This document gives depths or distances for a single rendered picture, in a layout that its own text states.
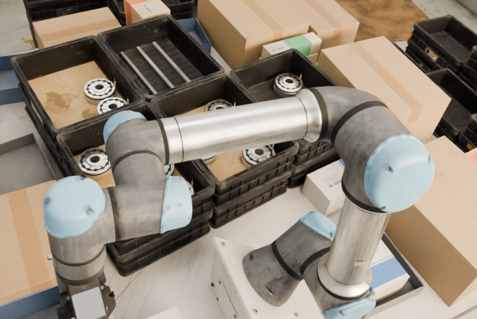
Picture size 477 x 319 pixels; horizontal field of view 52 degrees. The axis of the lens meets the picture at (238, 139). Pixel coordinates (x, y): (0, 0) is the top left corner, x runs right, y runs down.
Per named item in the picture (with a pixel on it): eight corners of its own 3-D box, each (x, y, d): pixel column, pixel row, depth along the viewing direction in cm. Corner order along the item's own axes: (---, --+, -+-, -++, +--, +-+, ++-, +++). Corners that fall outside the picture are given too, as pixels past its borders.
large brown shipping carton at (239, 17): (300, 62, 214) (309, 23, 199) (240, 80, 201) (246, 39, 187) (252, 14, 236) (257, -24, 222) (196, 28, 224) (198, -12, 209)
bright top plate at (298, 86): (308, 87, 178) (308, 85, 178) (286, 95, 174) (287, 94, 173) (290, 71, 183) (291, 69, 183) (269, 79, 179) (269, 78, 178)
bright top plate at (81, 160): (117, 168, 144) (117, 166, 144) (83, 179, 140) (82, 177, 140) (106, 144, 150) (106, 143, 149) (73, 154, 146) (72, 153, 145)
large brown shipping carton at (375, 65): (430, 138, 189) (451, 99, 174) (367, 158, 178) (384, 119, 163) (369, 74, 212) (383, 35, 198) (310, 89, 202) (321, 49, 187)
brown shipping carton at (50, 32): (111, 39, 212) (107, 6, 200) (130, 69, 200) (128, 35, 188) (40, 56, 200) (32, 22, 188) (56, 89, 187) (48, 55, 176)
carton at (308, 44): (309, 44, 203) (312, 32, 198) (318, 52, 199) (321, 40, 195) (260, 58, 193) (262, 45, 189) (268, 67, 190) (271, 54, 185)
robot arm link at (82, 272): (111, 257, 69) (50, 275, 66) (111, 274, 72) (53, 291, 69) (98, 216, 74) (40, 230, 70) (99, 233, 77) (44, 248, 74)
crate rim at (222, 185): (300, 151, 149) (302, 146, 147) (217, 192, 135) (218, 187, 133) (226, 77, 170) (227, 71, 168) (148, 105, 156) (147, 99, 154)
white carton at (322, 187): (346, 170, 173) (353, 153, 167) (369, 194, 167) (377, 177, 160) (301, 192, 165) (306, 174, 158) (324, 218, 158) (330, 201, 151)
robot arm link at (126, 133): (364, 61, 92) (96, 101, 77) (397, 96, 85) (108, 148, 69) (350, 109, 100) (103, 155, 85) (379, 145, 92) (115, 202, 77)
